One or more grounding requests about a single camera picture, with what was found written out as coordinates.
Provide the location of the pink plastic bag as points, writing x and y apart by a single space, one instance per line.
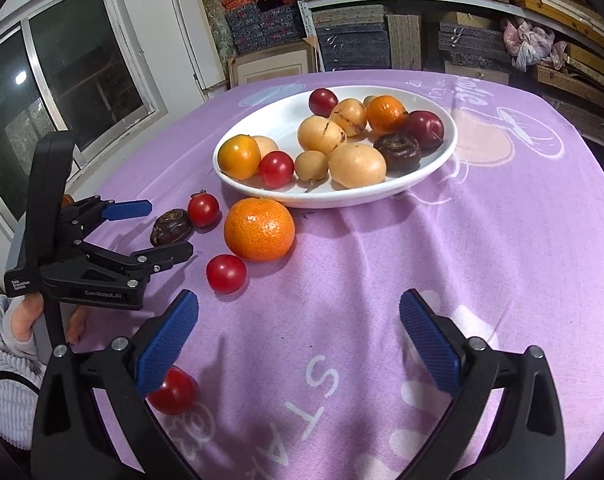
530 45

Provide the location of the small red tomato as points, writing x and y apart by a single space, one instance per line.
226 274
276 169

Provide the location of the red cherry tomato with stem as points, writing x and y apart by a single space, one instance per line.
203 209

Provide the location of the stack of dark blue boxes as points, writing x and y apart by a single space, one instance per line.
254 28

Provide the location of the white oval plate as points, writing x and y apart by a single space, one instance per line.
281 120

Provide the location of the yellow orange tomato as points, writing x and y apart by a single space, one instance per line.
239 157

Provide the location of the person's left hand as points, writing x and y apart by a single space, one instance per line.
30 309

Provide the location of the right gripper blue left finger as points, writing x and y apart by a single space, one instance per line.
160 340

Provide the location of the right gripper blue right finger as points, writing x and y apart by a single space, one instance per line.
430 335

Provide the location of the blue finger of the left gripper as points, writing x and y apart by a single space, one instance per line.
126 210

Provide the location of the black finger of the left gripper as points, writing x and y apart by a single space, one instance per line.
162 258

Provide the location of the small brown longan fruit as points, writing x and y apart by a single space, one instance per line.
311 166

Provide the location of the large dark red plum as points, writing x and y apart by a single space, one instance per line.
427 128

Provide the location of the pale loquat with stem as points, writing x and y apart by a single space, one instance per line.
351 116

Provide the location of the purple printed tablecloth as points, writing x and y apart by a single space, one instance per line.
307 372

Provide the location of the window with white frame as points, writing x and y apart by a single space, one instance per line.
72 65

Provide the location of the white metal shelf unit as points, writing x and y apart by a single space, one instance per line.
574 30

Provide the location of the smooth beige round fruit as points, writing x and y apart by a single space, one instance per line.
357 165

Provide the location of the pale yellow loquat fruit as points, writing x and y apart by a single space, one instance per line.
266 145

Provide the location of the dark purple passion fruit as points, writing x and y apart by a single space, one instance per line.
400 150

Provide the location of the large orange mandarin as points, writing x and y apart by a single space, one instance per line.
259 229

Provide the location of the cardboard box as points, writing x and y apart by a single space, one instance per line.
296 58

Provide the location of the striped beige pepino fruit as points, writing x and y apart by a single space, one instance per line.
320 134

